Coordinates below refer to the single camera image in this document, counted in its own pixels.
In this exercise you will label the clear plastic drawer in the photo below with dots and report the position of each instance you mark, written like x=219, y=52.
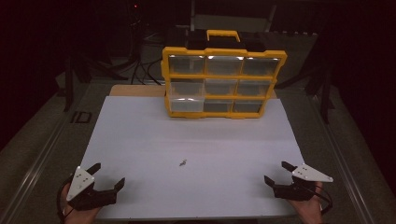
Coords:
x=186, y=104

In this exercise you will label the set of clear organizer drawers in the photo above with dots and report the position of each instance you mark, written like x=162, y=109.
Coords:
x=222, y=87

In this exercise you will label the wooden board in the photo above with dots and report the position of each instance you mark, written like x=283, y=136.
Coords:
x=137, y=90

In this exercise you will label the black stand legs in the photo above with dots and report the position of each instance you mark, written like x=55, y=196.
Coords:
x=325, y=93
x=69, y=84

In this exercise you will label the person's right hand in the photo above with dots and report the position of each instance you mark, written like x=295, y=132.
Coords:
x=311, y=211

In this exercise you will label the yellow black organizer box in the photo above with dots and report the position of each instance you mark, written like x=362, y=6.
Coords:
x=227, y=76

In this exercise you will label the small metal screw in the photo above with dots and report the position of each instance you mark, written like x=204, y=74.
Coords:
x=183, y=162

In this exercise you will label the person's left hand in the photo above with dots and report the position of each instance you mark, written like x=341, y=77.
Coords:
x=81, y=217

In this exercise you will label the metal floor rail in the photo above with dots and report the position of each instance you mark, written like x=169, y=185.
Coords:
x=43, y=149
x=345, y=161

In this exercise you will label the white paper sheet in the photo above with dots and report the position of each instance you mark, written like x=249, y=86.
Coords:
x=193, y=140

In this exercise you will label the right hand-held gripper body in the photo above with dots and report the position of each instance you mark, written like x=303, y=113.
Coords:
x=306, y=175

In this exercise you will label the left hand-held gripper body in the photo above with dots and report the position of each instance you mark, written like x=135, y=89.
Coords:
x=79, y=183

